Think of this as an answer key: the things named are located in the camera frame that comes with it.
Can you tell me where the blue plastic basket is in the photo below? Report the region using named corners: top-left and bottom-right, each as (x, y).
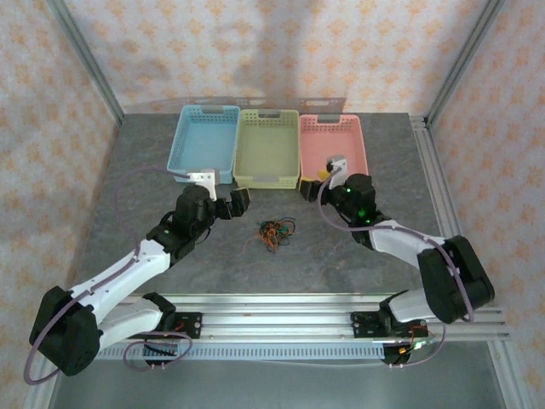
top-left (165, 105), bottom-right (241, 185)

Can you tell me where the green plastic basket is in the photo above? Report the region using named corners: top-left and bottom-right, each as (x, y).
top-left (232, 108), bottom-right (301, 190)

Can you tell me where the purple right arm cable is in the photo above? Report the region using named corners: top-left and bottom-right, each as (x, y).
top-left (318, 166), bottom-right (474, 370)

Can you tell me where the aluminium mounting rail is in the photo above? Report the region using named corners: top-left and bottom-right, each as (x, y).
top-left (97, 292), bottom-right (511, 342)

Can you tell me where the black base connector box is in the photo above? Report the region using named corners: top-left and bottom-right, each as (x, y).
top-left (142, 343), bottom-right (180, 370)
top-left (381, 340), bottom-right (435, 368)

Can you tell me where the thin orange cable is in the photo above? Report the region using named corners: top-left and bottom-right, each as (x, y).
top-left (257, 221), bottom-right (295, 251)

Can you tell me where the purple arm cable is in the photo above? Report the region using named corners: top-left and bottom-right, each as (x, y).
top-left (23, 166), bottom-right (195, 387)
top-left (318, 166), bottom-right (474, 370)

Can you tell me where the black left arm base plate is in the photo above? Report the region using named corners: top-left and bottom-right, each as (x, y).
top-left (172, 312), bottom-right (202, 341)

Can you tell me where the perforated metal bracket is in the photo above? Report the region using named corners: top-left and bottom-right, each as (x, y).
top-left (233, 95), bottom-right (347, 114)

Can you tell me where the aluminium frame post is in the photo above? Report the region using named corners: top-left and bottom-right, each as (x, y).
top-left (424, 0), bottom-right (507, 128)
top-left (45, 0), bottom-right (126, 127)

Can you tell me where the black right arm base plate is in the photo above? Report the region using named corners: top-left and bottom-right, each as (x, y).
top-left (351, 310), bottom-right (428, 341)

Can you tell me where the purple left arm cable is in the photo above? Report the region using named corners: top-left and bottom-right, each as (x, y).
top-left (23, 166), bottom-right (195, 387)

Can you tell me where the grey slotted cable duct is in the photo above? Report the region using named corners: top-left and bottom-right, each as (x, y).
top-left (95, 342), bottom-right (387, 362)

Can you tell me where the aluminium frame leg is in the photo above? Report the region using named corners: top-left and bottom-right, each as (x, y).
top-left (487, 340), bottom-right (536, 409)
top-left (23, 374), bottom-right (60, 409)

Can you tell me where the aluminium side rail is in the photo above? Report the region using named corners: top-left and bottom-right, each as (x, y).
top-left (410, 114), bottom-right (463, 239)

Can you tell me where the pink plastic basket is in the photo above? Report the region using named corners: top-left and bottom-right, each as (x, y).
top-left (298, 113), bottom-right (370, 184)

